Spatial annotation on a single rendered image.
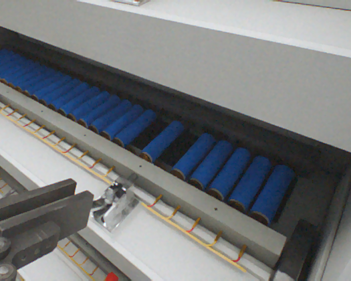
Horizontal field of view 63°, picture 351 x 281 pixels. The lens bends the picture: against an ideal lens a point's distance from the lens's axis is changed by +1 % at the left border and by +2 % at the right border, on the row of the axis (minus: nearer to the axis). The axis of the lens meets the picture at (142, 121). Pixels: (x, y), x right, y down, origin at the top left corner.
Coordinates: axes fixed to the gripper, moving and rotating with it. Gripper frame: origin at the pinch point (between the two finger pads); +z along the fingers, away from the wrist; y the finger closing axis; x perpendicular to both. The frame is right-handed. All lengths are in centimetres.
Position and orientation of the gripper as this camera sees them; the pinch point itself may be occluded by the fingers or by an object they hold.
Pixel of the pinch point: (39, 217)
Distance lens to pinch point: 21.6
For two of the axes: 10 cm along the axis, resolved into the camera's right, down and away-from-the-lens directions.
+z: 5.8, -0.8, 8.1
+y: 7.7, 3.6, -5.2
